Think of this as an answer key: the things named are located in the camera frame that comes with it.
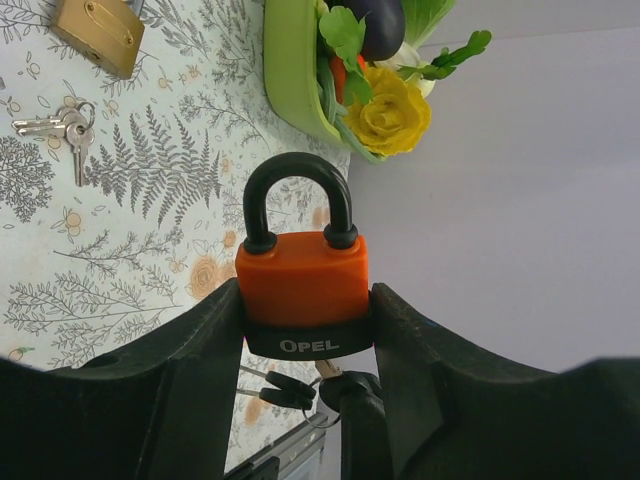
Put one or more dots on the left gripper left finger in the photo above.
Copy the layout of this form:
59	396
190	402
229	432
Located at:
159	407

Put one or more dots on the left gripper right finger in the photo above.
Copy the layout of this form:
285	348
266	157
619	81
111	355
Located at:
450	409

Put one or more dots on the black headed keys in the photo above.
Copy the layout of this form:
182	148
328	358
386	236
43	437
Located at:
333	385

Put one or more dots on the orange black padlock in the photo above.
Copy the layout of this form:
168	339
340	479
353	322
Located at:
305	294

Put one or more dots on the floral patterned mat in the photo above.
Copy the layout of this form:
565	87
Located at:
85	270

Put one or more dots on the yellow toy cabbage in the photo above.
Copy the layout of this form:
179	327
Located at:
395	118

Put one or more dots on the white toy radish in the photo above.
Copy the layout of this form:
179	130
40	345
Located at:
411	68

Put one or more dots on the brass padlock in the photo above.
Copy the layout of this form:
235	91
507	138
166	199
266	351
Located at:
106	32

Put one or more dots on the purple toy eggplant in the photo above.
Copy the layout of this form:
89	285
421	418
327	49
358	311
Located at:
385	26

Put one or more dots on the green toy lettuce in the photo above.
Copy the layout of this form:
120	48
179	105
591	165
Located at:
422	17

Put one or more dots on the green plastic tray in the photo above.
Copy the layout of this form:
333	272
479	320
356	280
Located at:
289	58

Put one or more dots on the aluminium frame rail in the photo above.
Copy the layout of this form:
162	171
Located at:
266	451

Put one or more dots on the silver keys on ring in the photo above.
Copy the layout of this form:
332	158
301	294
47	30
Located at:
73	124

